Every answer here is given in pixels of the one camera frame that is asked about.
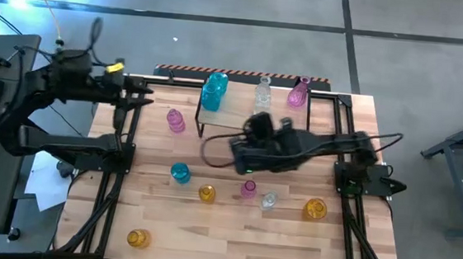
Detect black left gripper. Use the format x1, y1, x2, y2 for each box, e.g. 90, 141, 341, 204
92, 71, 157, 116

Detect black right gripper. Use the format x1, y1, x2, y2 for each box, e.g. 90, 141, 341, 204
226, 108, 313, 181

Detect pink swirl-ribbed glass vase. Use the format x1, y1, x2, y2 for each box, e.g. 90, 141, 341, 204
165, 108, 187, 135

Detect pink bulbous glass vase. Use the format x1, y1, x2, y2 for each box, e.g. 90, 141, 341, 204
239, 179, 259, 200

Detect clear ribbed glass vase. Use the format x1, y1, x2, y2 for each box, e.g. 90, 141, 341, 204
259, 190, 281, 213

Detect tall teal embossed glass vase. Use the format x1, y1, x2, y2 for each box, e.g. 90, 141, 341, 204
199, 81, 224, 114

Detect small teal glass jar vase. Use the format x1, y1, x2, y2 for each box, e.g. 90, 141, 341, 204
208, 71, 230, 95

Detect yellow tag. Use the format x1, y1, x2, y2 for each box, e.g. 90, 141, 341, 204
104, 62, 125, 75

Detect clear square glass vase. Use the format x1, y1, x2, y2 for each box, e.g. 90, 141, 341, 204
253, 87, 273, 114

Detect hazard-striped black floor mat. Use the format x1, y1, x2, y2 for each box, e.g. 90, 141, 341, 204
153, 62, 333, 92

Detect slender pink glass vase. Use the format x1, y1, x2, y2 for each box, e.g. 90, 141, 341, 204
286, 74, 312, 110

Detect tall clear glass vase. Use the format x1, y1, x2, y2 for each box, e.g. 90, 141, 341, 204
257, 74, 273, 93

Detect wide yellow glass vase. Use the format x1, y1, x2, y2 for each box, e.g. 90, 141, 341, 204
302, 196, 329, 221

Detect yellow ribbed glass vase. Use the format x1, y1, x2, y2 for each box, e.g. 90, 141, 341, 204
196, 183, 218, 205

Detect teal diamond-pattern glass vase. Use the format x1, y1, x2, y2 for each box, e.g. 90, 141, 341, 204
168, 161, 193, 186

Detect black floor tape line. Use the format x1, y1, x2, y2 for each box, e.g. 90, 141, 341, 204
331, 0, 369, 95
0, 0, 463, 45

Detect white paper sheets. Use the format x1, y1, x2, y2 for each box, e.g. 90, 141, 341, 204
21, 149, 76, 215

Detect black caster wheel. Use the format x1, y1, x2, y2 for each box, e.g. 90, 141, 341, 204
6, 226, 21, 243

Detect grey metal stand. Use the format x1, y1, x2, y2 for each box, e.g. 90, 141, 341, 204
413, 103, 463, 242

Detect wooden shelf with black frame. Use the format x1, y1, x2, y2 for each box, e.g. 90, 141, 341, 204
193, 78, 314, 148

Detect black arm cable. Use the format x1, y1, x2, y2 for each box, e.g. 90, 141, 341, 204
198, 116, 405, 184

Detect black aluminium table frame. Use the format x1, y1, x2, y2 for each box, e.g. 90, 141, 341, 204
45, 68, 419, 259

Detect thin yellow cable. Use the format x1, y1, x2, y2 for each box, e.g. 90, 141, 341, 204
12, 0, 65, 45

